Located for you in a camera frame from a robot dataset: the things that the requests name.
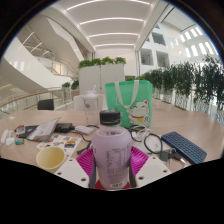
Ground white oblong device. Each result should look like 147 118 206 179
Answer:
0 129 10 145

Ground potted plants on wooden planter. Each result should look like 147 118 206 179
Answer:
61 79 80 101

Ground black coiled cable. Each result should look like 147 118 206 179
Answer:
128 124 164 155

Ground clear plastic tumbler with lid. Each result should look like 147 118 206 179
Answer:
81 89 100 127

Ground green tote bag cat print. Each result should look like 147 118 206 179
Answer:
105 79 154 129

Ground black power bank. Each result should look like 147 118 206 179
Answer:
54 122 75 133

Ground white power adapter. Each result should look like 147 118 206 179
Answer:
74 125 95 135

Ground black tablet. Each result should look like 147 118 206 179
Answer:
16 124 40 139

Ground dark blue keyboard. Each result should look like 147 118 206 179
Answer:
160 131 208 165

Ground pale yellow cup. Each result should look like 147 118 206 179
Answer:
35 145 68 174

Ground purple drink bottle black cap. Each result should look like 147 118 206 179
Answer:
90 109 133 191

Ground white cabinet topped with plants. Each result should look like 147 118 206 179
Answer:
78 56 127 96

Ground colourful sticker sheet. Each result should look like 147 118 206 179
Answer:
35 133 82 158

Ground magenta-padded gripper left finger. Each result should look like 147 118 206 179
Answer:
54 147 98 190

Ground bunch of keys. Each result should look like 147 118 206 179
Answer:
159 147 187 168

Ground small white pouch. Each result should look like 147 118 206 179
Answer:
5 137 16 147

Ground green hedge planter row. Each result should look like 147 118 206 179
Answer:
141 54 224 118

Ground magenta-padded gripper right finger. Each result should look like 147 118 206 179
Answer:
128 145 173 189

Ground black office chair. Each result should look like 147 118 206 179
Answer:
37 98 55 111

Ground white chair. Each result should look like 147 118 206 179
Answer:
72 94 108 112

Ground low shelf with plants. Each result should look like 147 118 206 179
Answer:
124 75 146 82

